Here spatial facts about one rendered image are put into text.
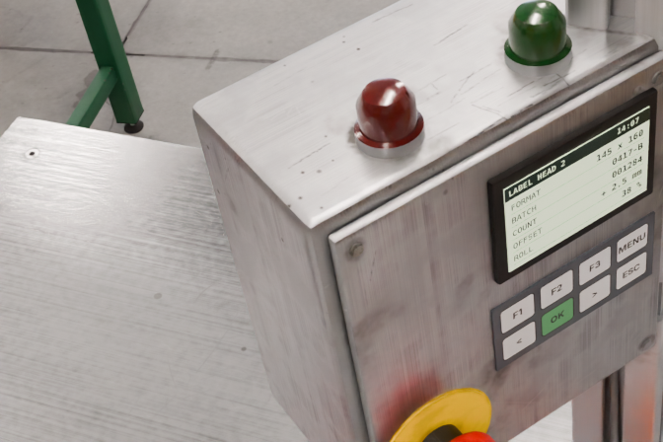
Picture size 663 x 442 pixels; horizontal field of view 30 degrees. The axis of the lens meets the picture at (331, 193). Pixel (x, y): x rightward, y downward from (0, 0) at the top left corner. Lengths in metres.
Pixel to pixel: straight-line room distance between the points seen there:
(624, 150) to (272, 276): 0.15
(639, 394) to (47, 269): 0.87
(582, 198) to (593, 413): 0.21
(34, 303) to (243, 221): 0.89
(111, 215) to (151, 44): 1.75
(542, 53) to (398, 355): 0.13
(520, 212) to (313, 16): 2.67
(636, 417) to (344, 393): 0.22
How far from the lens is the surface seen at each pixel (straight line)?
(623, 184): 0.52
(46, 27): 3.35
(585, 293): 0.55
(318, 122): 0.47
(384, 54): 0.50
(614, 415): 0.68
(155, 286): 1.34
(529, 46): 0.47
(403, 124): 0.44
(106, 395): 1.26
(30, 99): 3.11
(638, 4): 0.49
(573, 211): 0.50
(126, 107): 2.84
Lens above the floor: 1.77
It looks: 43 degrees down
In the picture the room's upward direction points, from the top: 11 degrees counter-clockwise
